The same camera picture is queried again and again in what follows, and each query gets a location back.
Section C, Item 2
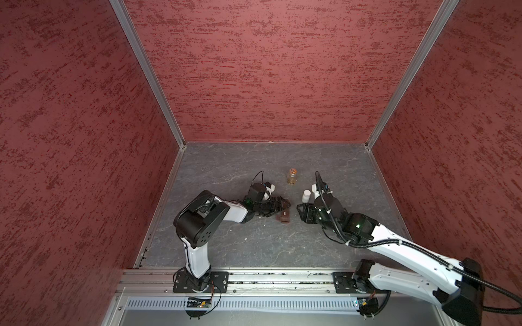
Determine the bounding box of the amber glass pill jar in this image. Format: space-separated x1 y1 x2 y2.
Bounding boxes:
287 168 298 185

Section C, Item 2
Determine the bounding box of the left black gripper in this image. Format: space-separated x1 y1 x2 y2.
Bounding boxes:
253 196 291 216

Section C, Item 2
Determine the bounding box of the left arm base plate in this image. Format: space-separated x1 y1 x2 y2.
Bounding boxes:
172 269 229 293

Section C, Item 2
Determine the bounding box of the right aluminium corner post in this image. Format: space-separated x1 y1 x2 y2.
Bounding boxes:
365 0 459 152

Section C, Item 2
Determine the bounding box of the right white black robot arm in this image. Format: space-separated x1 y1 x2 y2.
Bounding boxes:
297 194 485 325

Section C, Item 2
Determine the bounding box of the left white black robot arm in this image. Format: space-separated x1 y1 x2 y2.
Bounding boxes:
173 182 291 293

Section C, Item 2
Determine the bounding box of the white pill bottle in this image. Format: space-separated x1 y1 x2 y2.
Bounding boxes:
301 190 311 203

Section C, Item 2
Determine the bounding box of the brown pill organizer strip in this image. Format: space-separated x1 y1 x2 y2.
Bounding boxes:
276 209 290 224

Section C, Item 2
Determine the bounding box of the aluminium front rail frame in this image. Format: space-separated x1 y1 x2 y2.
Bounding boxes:
116 267 385 297

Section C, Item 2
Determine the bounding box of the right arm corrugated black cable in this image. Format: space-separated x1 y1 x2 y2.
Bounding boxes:
315 170 522 315

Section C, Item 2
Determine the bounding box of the white slotted cable duct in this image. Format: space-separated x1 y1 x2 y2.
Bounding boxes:
125 296 360 315

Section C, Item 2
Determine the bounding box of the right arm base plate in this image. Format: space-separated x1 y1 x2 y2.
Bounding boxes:
333 272 385 295

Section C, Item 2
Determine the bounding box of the left aluminium corner post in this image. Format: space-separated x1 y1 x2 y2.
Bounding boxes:
110 0 186 150

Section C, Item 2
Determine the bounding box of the aluminium corner post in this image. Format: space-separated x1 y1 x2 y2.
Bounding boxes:
110 0 186 150
365 0 459 152

